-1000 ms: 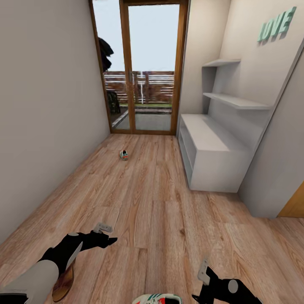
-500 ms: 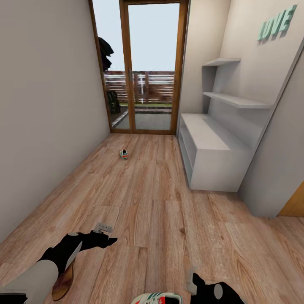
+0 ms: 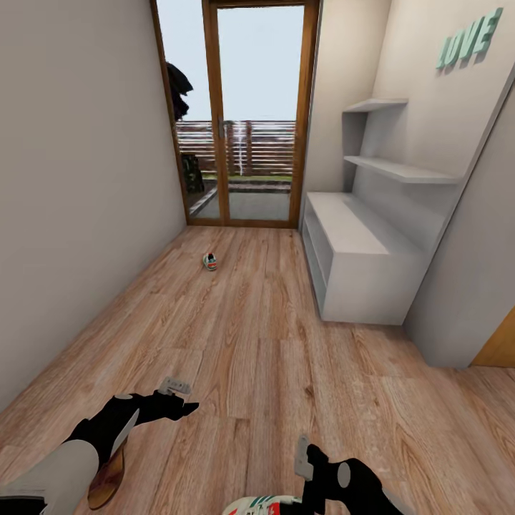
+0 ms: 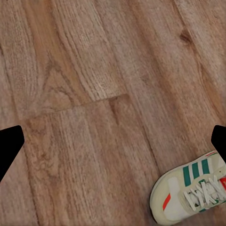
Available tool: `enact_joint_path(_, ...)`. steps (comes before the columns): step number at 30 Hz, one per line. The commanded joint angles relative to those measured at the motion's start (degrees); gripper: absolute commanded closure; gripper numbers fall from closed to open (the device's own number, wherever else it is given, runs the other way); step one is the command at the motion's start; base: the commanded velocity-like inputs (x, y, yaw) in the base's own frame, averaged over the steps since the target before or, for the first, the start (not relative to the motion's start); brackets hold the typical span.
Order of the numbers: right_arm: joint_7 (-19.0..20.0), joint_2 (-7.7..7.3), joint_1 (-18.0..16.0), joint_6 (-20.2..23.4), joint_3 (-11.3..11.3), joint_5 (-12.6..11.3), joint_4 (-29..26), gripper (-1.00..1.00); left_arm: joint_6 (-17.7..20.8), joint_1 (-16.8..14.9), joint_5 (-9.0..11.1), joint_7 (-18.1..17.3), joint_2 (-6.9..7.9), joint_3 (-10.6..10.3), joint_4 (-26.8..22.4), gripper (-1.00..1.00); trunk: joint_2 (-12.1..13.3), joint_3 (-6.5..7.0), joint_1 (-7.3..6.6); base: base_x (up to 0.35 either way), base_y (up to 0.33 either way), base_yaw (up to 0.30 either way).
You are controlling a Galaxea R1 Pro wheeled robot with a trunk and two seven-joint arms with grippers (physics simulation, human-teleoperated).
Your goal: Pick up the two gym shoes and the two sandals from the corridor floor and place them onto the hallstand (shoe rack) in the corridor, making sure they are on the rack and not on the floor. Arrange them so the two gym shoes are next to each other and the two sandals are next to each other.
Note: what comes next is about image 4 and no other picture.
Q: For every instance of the gym shoe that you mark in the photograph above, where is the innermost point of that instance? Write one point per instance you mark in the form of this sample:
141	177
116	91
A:
189	189

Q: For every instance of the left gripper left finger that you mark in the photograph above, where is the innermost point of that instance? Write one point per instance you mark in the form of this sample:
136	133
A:
11	141

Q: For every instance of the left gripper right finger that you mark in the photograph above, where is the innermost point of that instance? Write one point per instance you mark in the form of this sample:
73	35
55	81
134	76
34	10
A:
218	139

